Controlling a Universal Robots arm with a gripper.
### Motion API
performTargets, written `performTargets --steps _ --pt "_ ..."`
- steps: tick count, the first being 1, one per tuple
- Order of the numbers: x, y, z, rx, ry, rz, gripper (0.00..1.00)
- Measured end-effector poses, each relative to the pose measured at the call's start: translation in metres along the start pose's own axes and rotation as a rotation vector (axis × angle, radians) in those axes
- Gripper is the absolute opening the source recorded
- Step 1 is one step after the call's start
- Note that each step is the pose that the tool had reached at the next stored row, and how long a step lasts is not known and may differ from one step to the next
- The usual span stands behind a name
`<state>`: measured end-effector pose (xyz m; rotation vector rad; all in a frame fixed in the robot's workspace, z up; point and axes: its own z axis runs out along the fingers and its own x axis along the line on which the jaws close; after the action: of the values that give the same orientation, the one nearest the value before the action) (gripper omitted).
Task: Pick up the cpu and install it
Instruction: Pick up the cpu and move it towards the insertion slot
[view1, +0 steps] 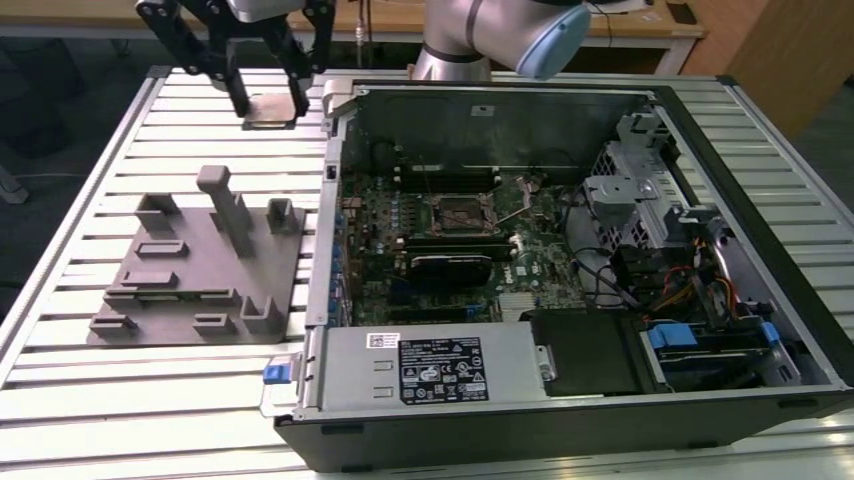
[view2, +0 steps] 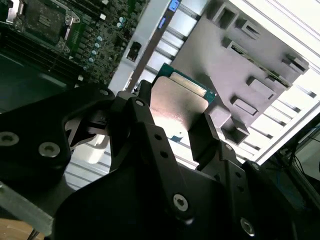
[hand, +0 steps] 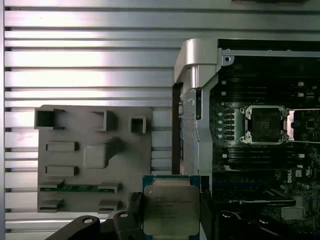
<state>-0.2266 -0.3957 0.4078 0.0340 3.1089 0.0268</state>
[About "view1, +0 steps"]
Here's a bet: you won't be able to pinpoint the small silver heat sink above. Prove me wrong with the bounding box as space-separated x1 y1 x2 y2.
497 293 540 320

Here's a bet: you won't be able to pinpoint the black graphics card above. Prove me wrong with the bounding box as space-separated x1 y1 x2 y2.
405 252 499 291

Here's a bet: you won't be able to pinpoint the black open PC case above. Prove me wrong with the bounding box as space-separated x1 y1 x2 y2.
256 74 854 474

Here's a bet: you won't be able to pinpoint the silver perforated drive cage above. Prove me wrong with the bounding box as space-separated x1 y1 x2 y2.
579 112 699 251

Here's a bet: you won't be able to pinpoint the silver power supply unit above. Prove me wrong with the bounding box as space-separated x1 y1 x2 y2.
311 321 559 417

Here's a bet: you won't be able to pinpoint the wooden desk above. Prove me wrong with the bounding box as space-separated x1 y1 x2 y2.
0 0 708 76

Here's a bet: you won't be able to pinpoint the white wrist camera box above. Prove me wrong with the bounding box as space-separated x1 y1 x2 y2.
225 0 308 24

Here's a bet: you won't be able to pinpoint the black plastic bay cover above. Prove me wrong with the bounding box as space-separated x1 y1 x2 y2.
519 308 672 397

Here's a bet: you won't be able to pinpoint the CPU socket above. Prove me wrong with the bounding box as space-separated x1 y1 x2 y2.
424 192 501 237

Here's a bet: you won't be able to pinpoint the metal socket cover frame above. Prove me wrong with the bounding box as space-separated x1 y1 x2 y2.
492 172 539 236

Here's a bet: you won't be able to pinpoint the grey parts rack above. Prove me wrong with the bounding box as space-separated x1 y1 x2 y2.
85 164 308 347

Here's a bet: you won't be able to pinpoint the wooden cabinet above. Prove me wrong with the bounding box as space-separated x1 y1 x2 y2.
683 0 854 139

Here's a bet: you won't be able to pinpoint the blue disk carrier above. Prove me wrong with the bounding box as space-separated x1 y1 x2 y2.
644 323 782 364

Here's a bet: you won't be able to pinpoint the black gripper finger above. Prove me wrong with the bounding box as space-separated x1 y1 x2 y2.
280 0 336 115
134 0 253 120

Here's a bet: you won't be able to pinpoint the yellow orange power wires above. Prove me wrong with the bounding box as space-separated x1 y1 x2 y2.
656 264 743 321

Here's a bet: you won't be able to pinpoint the black expansion slot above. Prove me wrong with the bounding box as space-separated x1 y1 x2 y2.
385 304 501 325

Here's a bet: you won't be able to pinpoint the silver square CPU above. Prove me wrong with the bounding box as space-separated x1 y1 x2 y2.
240 92 300 131

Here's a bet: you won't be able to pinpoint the green motherboard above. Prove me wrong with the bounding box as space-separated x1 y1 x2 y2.
336 167 581 326

